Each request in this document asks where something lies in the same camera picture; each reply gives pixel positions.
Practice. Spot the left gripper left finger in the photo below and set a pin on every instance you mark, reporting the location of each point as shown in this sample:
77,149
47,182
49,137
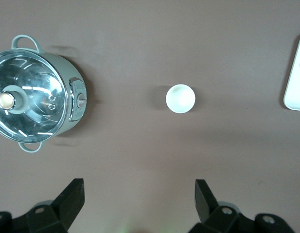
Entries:
67,204

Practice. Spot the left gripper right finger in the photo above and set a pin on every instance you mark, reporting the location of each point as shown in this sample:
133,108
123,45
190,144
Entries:
205,206

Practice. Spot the white IKEA cup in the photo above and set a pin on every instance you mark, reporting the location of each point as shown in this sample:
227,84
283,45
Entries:
180,98

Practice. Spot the white bear print tray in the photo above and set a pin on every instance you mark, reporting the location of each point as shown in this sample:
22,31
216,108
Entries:
296,85

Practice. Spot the glass pot lid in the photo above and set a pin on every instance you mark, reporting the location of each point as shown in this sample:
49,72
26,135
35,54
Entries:
38,80

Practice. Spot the grey pot with glass lid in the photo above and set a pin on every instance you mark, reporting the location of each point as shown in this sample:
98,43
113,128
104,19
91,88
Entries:
68,70

